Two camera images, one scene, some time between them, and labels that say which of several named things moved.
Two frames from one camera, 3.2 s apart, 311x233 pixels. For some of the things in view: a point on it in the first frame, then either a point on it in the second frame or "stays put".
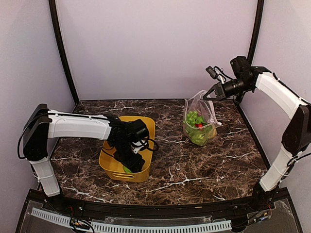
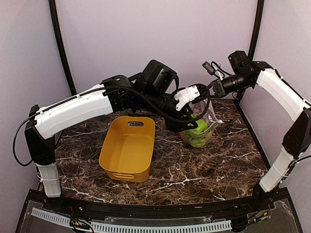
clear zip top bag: [200, 122] stays put
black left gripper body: [126, 158] -> [158, 103]
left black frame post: [60, 38] stays put
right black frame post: [256, 27] stays put
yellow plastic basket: [112, 169] stays put
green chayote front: [127, 170] -> [202, 126]
